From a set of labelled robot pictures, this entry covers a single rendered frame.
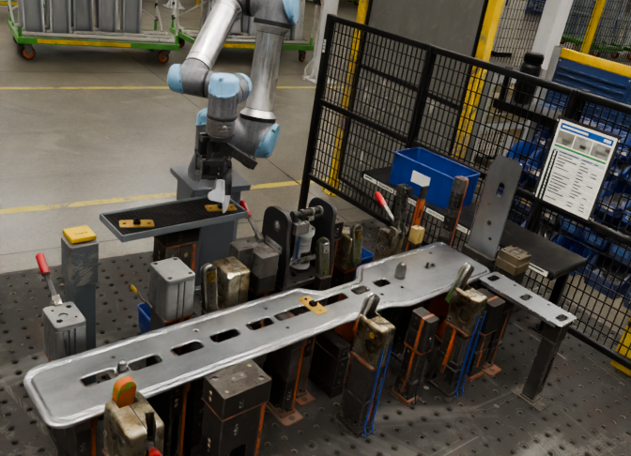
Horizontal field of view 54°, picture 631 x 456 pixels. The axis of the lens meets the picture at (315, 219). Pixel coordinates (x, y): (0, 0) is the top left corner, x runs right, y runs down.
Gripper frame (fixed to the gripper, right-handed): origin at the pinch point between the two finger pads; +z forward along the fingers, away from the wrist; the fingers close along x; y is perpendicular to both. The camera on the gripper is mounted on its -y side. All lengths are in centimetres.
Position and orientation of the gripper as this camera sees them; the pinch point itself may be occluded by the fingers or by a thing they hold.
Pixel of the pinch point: (221, 202)
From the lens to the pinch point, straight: 174.5
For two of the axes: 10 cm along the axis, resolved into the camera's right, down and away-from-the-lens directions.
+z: -1.5, 8.9, 4.2
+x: 4.1, 4.4, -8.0
